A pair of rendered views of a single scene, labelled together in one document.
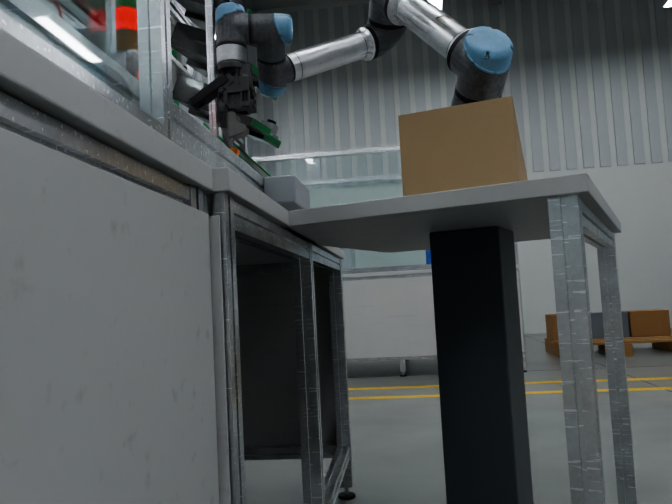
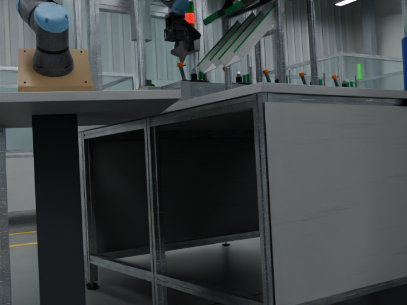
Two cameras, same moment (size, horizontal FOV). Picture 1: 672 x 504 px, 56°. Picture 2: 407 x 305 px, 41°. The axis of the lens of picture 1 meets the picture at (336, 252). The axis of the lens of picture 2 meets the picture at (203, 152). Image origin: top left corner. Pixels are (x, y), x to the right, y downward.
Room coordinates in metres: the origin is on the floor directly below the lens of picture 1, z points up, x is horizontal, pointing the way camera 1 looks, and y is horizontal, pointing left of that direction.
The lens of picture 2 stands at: (3.38, -1.22, 0.61)
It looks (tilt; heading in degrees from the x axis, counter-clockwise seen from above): 1 degrees up; 140
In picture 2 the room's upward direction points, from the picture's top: 3 degrees counter-clockwise
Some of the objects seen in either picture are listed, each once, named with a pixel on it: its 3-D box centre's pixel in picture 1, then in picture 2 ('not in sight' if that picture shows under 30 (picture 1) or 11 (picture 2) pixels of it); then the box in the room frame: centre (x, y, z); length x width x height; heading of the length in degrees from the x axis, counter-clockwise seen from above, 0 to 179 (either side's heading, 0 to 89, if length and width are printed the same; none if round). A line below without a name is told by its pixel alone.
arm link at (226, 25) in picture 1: (231, 28); not in sight; (1.54, 0.23, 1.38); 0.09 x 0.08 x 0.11; 96
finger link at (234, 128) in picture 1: (234, 129); (176, 52); (1.52, 0.23, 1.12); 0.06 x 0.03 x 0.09; 84
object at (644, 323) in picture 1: (613, 332); not in sight; (6.41, -2.76, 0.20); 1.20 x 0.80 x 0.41; 83
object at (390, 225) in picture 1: (451, 227); (68, 112); (1.50, -0.28, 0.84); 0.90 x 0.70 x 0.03; 153
